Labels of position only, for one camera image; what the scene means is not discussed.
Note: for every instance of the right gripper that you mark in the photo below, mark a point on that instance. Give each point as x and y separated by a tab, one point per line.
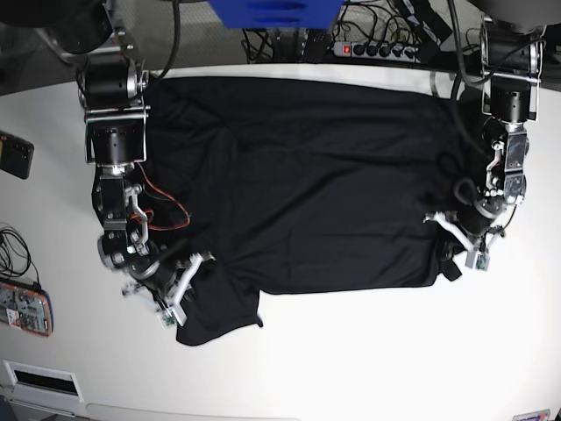
158	277

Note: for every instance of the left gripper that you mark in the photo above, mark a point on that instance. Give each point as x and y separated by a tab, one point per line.
475	215

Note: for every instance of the black T-shirt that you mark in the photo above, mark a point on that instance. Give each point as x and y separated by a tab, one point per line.
300	187

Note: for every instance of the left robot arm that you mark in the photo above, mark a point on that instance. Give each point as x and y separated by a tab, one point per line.
512	47

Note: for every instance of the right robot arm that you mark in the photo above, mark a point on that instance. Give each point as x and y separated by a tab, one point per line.
112	87

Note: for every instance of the orange blue device case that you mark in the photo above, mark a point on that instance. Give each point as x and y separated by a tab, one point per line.
27	307

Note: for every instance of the black smartphone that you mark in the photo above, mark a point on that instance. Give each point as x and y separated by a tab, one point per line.
16	156

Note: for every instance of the sticker at table edge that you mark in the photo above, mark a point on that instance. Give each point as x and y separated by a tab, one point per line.
539	415

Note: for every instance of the white power strip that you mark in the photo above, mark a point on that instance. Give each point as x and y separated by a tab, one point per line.
372	51

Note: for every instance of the blue plastic stool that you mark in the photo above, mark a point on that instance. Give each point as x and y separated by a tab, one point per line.
255	14

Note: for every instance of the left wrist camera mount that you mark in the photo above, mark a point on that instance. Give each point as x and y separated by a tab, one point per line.
477	246

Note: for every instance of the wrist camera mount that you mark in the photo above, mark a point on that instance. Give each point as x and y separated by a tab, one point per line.
477	246
172	313

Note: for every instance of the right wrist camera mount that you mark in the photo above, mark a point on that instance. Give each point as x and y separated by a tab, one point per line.
172	313

